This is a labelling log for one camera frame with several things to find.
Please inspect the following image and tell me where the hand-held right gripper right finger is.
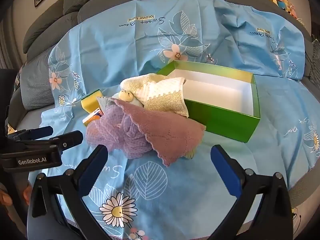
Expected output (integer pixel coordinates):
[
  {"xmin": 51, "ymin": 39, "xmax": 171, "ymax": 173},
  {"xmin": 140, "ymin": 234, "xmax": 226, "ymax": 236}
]
[{"xmin": 210, "ymin": 144, "xmax": 293, "ymax": 240}]

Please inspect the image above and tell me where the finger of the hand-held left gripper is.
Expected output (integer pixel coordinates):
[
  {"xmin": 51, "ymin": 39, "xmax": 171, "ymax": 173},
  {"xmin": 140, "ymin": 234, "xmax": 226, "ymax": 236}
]
[
  {"xmin": 7, "ymin": 126, "xmax": 54, "ymax": 142},
  {"xmin": 21, "ymin": 130, "xmax": 84, "ymax": 153}
]

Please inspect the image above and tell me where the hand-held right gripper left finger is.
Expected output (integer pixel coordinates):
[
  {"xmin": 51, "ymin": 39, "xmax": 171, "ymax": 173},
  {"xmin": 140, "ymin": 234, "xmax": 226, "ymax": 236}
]
[{"xmin": 27, "ymin": 144, "xmax": 110, "ymax": 240}]

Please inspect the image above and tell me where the orange and blue tissue pack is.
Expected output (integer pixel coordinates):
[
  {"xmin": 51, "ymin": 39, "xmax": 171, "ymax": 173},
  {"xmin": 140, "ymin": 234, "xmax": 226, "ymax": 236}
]
[{"xmin": 82, "ymin": 107, "xmax": 104, "ymax": 127}]

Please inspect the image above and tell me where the purple mesh bath pouf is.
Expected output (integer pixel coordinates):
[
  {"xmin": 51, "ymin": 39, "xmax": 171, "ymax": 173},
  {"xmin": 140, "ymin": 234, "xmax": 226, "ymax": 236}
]
[{"xmin": 86, "ymin": 105, "xmax": 153, "ymax": 159}]

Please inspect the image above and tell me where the yellow sponge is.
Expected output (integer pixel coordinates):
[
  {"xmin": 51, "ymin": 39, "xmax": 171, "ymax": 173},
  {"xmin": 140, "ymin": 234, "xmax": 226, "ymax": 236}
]
[{"xmin": 80, "ymin": 89, "xmax": 103, "ymax": 114}]

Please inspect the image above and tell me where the green cardboard box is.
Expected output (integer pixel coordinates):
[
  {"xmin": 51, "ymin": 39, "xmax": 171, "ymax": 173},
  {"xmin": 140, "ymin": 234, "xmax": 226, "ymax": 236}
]
[{"xmin": 156, "ymin": 60, "xmax": 261, "ymax": 143}]

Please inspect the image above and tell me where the sage green cloth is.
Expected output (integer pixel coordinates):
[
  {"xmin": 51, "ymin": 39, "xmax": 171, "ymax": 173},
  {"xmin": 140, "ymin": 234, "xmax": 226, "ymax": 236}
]
[{"xmin": 97, "ymin": 96, "xmax": 116, "ymax": 110}]

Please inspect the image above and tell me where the pink cloth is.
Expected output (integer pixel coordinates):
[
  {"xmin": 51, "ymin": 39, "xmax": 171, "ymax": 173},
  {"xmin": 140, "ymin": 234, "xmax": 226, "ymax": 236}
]
[{"xmin": 114, "ymin": 99, "xmax": 206, "ymax": 167}]

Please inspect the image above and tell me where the light blue elephant plush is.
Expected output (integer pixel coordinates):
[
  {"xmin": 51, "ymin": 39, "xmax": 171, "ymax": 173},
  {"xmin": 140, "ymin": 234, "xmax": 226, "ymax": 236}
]
[{"xmin": 111, "ymin": 89, "xmax": 145, "ymax": 108}]

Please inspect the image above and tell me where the white and beige knitted cloth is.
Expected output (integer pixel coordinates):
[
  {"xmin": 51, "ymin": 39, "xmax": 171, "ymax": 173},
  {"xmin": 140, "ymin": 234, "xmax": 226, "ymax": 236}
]
[{"xmin": 140, "ymin": 77, "xmax": 190, "ymax": 118}]

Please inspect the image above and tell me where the person's left hand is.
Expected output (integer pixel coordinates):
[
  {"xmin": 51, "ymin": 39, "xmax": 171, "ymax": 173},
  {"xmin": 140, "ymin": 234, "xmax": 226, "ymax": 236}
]
[{"xmin": 0, "ymin": 182, "xmax": 34, "ymax": 207}]

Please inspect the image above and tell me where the grey striped pillow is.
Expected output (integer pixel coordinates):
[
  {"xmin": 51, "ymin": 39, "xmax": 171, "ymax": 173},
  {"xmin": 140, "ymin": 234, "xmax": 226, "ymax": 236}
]
[{"xmin": 20, "ymin": 47, "xmax": 57, "ymax": 110}]

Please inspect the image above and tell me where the cartoon printed mat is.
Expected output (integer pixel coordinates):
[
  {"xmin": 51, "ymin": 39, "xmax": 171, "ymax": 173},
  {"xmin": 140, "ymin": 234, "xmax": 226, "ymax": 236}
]
[{"xmin": 290, "ymin": 200, "xmax": 308, "ymax": 230}]

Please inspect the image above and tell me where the light blue floral sheet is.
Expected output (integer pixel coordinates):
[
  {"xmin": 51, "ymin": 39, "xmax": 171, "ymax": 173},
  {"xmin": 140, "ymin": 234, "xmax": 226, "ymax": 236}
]
[{"xmin": 27, "ymin": 0, "xmax": 320, "ymax": 238}]

